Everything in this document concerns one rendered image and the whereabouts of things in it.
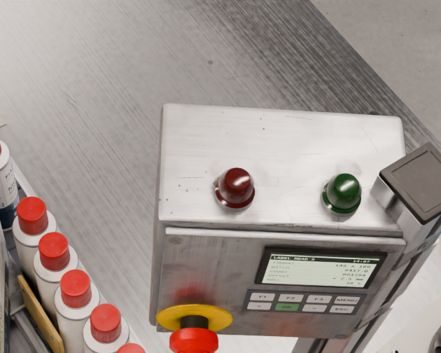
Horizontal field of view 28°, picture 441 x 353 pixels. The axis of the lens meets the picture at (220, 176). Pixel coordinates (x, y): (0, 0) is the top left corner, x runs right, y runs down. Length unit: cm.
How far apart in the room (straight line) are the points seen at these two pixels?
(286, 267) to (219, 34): 93
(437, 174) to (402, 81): 201
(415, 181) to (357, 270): 8
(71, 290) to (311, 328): 34
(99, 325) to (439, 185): 48
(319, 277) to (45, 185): 76
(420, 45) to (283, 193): 213
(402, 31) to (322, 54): 123
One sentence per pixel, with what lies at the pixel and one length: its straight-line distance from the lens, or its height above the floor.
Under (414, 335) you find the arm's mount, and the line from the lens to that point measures 120.
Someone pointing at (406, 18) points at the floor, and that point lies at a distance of 274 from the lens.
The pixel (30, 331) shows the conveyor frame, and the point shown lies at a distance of 117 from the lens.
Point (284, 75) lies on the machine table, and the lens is 145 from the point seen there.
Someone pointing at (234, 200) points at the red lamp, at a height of 149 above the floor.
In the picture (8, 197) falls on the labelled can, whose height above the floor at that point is 97.
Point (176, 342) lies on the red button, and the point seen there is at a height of 134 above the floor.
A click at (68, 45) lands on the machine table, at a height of 83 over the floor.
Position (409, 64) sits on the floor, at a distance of 263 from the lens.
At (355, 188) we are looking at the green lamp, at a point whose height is 150.
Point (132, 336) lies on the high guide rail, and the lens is 107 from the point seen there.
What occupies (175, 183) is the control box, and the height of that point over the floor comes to 148.
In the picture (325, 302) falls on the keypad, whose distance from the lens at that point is 66.
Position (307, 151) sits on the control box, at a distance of 60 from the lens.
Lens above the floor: 197
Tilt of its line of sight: 59 degrees down
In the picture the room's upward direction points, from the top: 11 degrees clockwise
